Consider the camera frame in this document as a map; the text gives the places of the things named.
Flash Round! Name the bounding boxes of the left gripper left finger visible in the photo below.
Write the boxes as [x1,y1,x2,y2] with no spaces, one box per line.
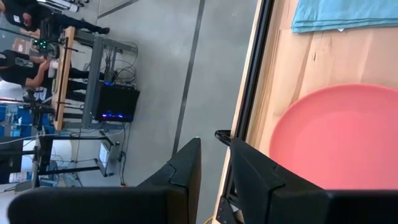
[7,137,202,224]

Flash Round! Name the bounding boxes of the person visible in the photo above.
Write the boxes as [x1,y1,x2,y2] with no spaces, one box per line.
[0,0,110,35]
[0,49,105,103]

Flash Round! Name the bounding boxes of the teal cloth napkin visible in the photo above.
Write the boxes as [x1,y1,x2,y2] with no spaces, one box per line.
[291,0,398,34]

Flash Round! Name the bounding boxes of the grey computer case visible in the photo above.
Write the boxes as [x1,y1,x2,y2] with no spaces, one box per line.
[97,141,121,177]

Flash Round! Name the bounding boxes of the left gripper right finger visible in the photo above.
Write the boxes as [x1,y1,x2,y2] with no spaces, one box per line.
[229,138,398,224]

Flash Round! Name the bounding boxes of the black aluminium table frame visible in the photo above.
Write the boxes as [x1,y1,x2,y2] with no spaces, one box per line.
[213,0,276,224]

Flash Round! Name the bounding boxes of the pink round plate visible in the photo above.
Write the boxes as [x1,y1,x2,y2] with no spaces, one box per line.
[268,83,398,191]

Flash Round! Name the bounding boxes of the wooden workbench with grey legs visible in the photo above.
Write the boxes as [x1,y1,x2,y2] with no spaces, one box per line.
[51,26,138,131]

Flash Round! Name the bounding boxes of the black computer tower blue lights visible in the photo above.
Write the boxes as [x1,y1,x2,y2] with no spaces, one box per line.
[94,81,141,123]

